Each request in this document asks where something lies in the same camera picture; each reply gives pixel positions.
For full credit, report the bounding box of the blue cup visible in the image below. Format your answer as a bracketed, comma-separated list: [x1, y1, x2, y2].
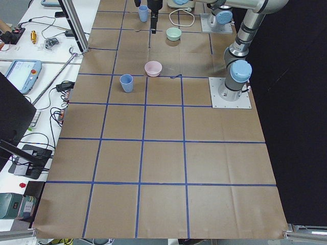
[138, 5, 148, 22]
[120, 74, 133, 93]

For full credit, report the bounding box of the green box device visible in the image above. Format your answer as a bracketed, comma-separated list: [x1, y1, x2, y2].
[1, 193, 37, 219]

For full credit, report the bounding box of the black smartphone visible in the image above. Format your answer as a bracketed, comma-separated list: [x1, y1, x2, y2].
[54, 11, 65, 18]

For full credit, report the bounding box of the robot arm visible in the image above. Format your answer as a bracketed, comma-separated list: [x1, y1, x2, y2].
[205, 4, 232, 29]
[203, 0, 288, 102]

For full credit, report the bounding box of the aluminium frame post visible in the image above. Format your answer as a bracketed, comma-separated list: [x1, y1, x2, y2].
[58, 0, 89, 54]

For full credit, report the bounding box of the mint green bowl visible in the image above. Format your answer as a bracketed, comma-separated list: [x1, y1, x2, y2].
[166, 27, 182, 41]

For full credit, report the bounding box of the black power adapter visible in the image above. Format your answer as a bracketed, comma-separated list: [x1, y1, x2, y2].
[56, 81, 75, 92]

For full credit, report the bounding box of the white power cable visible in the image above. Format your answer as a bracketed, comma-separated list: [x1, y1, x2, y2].
[169, 7, 195, 28]

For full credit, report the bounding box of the blue teach pendant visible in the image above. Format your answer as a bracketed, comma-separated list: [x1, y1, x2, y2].
[5, 59, 42, 95]

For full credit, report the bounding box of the yellow cylinder tool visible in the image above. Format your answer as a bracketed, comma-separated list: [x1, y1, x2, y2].
[30, 30, 37, 44]

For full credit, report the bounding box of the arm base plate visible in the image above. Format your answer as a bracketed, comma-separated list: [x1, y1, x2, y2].
[208, 77, 252, 109]
[200, 13, 233, 34]

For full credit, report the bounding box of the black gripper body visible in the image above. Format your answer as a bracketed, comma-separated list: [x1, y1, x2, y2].
[147, 0, 162, 12]

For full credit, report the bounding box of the cream toaster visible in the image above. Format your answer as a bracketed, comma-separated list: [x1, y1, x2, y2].
[167, 0, 195, 9]

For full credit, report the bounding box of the black monitor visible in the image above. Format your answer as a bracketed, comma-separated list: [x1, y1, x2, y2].
[0, 72, 37, 172]

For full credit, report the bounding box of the pink bowl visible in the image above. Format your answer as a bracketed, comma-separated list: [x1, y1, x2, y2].
[144, 61, 162, 77]

